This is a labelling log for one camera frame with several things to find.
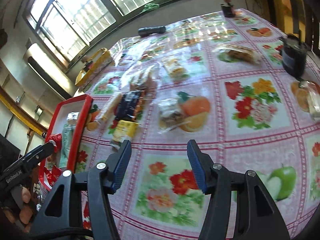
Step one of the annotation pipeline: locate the red snack packet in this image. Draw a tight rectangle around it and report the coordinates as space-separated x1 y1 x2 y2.
41 133 62 188

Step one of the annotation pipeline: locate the green long snack packet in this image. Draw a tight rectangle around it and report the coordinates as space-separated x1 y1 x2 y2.
59 112 79 168

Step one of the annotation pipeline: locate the yellow cracker snack packet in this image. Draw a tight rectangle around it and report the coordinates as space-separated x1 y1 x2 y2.
110 120 139 149

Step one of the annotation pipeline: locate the white long biscuit packet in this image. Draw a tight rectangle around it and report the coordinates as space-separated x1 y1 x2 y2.
96 92 123 124

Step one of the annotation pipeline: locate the dark blue snack packet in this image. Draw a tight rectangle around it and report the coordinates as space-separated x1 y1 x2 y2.
115 90 145 121

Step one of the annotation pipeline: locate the person left hand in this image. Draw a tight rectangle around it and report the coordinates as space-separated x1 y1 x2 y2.
1 185 34 233

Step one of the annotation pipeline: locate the red shallow tray box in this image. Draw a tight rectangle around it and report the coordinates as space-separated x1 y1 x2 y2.
39 94 93 191

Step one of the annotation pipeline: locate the white tower air conditioner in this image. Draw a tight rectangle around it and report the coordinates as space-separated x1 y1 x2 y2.
23 43 76 99

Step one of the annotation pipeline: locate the clear sesame candy packet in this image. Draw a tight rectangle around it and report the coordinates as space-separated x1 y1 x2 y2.
157 96 190 133

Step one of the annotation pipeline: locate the clear striped biscuit packet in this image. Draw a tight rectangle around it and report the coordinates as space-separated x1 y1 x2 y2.
123 65 159 91

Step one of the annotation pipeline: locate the black weight in yellow tray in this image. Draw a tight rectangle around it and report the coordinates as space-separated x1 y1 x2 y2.
81 55 94 72

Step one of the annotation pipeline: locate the yellow shallow tray box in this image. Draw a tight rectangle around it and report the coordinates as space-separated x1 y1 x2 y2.
75 48 113 89

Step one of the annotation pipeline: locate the floral wrapped snack packet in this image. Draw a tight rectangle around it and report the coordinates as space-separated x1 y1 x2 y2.
162 57 189 82

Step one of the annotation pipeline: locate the clear cake packet right edge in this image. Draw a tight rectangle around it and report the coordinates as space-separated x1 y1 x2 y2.
298 80 319 122

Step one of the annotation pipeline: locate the floral plastic tablecloth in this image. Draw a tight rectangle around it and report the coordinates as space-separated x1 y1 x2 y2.
80 9 319 239

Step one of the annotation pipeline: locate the black flashlight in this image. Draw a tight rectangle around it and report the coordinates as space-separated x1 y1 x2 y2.
138 26 166 37

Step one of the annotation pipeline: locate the black weight right edge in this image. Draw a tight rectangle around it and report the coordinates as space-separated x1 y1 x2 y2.
279 34 308 79

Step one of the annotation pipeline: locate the clear pastry packet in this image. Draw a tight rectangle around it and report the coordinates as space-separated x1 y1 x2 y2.
213 44 261 64

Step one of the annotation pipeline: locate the green cloth on windowsill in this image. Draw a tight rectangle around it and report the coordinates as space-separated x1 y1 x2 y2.
140 3 160 14

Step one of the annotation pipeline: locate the small black weight far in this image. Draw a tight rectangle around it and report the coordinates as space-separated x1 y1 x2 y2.
221 0 235 18

